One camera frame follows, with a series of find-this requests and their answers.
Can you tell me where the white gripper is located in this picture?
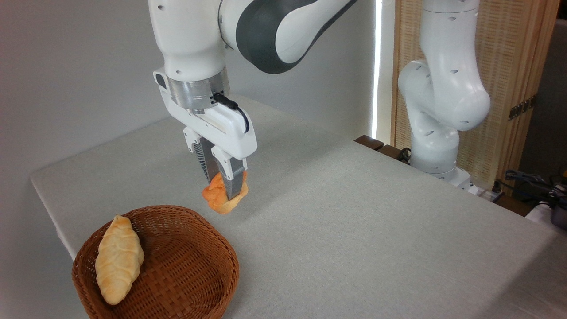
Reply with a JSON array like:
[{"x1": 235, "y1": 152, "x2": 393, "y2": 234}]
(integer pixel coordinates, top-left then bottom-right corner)
[{"x1": 153, "y1": 69, "x2": 258, "y2": 201}]

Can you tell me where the round orange bread bun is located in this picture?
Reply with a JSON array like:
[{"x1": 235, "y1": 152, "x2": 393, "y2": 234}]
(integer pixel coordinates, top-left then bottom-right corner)
[{"x1": 202, "y1": 171, "x2": 249, "y2": 215}]

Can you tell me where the long pale bread loaf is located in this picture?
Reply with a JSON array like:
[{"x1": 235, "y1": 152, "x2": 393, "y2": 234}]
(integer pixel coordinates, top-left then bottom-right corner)
[{"x1": 95, "y1": 215, "x2": 145, "y2": 306}]

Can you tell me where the brown woven wicker basket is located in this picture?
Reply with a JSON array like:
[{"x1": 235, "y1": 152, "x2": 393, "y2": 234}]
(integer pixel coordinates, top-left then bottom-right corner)
[{"x1": 72, "y1": 205, "x2": 240, "y2": 319}]

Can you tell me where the grey tablecloth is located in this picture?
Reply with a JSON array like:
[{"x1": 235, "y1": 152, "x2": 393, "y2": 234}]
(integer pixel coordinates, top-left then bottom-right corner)
[{"x1": 30, "y1": 94, "x2": 567, "y2": 319}]

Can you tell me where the light wooden slatted screen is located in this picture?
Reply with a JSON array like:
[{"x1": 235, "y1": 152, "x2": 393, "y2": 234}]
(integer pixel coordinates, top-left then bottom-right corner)
[{"x1": 391, "y1": 0, "x2": 561, "y2": 192}]

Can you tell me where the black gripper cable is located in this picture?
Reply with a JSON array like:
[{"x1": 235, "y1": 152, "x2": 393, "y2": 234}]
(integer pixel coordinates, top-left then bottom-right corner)
[{"x1": 211, "y1": 92, "x2": 251, "y2": 134}]

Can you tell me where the white vertical frame post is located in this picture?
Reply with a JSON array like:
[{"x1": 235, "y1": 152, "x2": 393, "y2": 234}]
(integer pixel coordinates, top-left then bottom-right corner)
[{"x1": 371, "y1": 0, "x2": 396, "y2": 145}]

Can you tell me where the dark metal hinge bracket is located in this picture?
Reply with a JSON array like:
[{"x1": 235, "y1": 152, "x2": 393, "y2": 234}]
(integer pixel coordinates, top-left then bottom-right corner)
[{"x1": 509, "y1": 95, "x2": 538, "y2": 121}]

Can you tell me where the bundle of dark cables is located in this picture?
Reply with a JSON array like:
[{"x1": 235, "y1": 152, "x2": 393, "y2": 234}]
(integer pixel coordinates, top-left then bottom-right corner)
[{"x1": 492, "y1": 168, "x2": 567, "y2": 209}]

